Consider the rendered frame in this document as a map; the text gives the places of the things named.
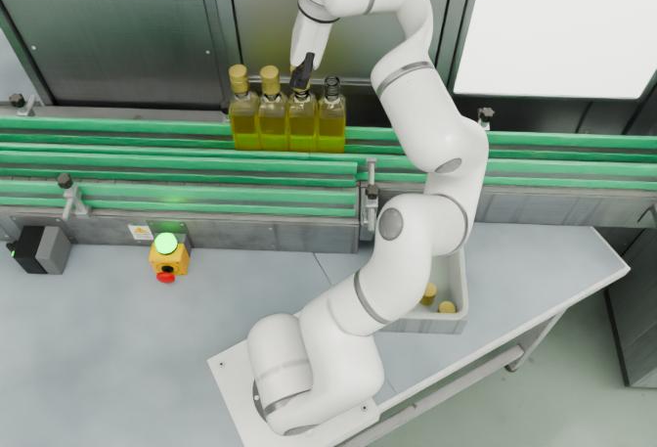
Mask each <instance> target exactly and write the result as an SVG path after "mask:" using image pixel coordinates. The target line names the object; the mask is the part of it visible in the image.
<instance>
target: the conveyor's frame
mask: <svg viewBox="0 0 657 447"><path fill-rule="evenodd" d="M374 183H375V184H376V185H377V187H378V188H379V189H380V195H379V196H377V201H378V207H377V213H376V219H377V218H378V215H379V213H380V212H381V210H382V208H383V207H384V206H385V204H386V203H387V202H388V201H390V200H391V199H393V198H394V197H396V196H399V195H402V194H410V193H413V194H423V191H424V187H425V184H412V183H381V182H377V180H376V182H374ZM368 185H369V182H360V180H359V182H356V186H359V218H341V216H340V218H331V217H305V215H304V216H287V215H286V216H276V215H269V214H268V215H251V213H250V215H248V214H220V213H192V212H180V210H179V212H164V211H136V210H126V209H125V210H109V209H92V212H95V217H90V218H89V219H83V218H77V217H76V216H75V210H76V208H72V209H71V211H70V215H69V218H68V220H67V221H64V222H65V224H66V225H67V227H68V228H69V230H70V231H71V232H72V234H73V235H74V237H75V238H76V240H77V241H78V243H79V244H87V245H115V246H152V243H153V234H152V232H151V230H150V228H149V226H148V224H147V221H146V220H159V221H185V222H186V224H187V227H188V230H189V232H190V235H191V238H192V240H193V243H194V246H195V248H222V249H248V250H275V251H302V252H329V253H356V254H357V250H358V239H359V226H360V190H361V189H362V188H367V187H368ZM653 204H657V192H643V191H623V190H622V191H613V190H605V189H604V190H588V189H586V190H585V189H570V188H569V189H555V188H535V187H534V188H526V187H517V186H516V187H500V185H499V187H498V186H482V188H481V192H480V196H479V201H478V204H477V208H476V212H475V217H474V221H473V222H485V223H513V224H541V225H569V226H596V227H625V228H652V229H656V226H655V224H652V223H637V221H638V220H639V219H640V217H641V216H642V215H643V214H644V212H645V211H646V210H647V209H648V208H651V207H652V205H653ZM64 210H65V209H64V208H53V207H24V206H0V241H6V242H14V241H15V240H18V239H19V237H20V235H21V232H22V231H21V230H20V229H19V227H18V226H17V225H16V224H15V223H14V221H13V220H12V219H11V218H10V217H9V215H20V216H49V217H61V218H62V216H63V213H64Z"/></svg>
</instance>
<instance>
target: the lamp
mask: <svg viewBox="0 0 657 447"><path fill-rule="evenodd" d="M155 246H156V249H157V251H158V252H159V253H160V254H162V255H169V254H172V253H173V252H174V251H175V250H176V249H177V247H178V243H177V241H176V239H175V237H174V236H173V235H172V234H170V233H163V234H160V235H159V236H158V237H157V238H156V240H155Z"/></svg>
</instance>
